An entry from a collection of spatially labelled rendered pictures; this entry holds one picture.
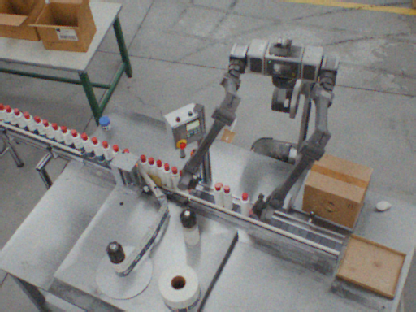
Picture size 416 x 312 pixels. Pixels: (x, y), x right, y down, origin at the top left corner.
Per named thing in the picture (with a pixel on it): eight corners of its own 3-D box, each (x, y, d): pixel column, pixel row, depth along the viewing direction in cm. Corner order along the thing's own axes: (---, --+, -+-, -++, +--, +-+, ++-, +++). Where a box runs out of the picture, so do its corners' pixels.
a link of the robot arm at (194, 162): (237, 111, 269) (218, 101, 267) (236, 118, 264) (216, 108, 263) (199, 171, 294) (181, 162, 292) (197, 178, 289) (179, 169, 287)
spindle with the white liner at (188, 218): (181, 244, 303) (175, 217, 280) (189, 231, 308) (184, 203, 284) (196, 250, 300) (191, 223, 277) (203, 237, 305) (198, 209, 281)
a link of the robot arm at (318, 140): (335, 140, 255) (316, 131, 254) (319, 159, 264) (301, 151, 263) (335, 89, 290) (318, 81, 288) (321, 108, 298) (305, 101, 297)
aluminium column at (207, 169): (203, 183, 334) (192, 109, 280) (206, 177, 336) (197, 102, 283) (210, 185, 332) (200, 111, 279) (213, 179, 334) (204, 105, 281)
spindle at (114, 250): (112, 275, 294) (100, 250, 271) (121, 262, 299) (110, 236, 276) (127, 282, 291) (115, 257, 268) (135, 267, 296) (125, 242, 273)
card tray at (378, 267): (335, 275, 291) (335, 272, 288) (350, 236, 304) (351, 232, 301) (392, 299, 281) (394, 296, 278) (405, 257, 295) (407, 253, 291)
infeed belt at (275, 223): (85, 162, 349) (84, 158, 346) (93, 153, 353) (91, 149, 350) (337, 259, 295) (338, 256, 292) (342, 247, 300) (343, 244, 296)
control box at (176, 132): (168, 138, 298) (163, 115, 283) (196, 125, 302) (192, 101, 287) (176, 151, 292) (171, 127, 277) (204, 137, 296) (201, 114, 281)
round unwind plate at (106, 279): (84, 286, 293) (84, 285, 292) (115, 239, 309) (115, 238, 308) (134, 309, 283) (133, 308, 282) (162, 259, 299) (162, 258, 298)
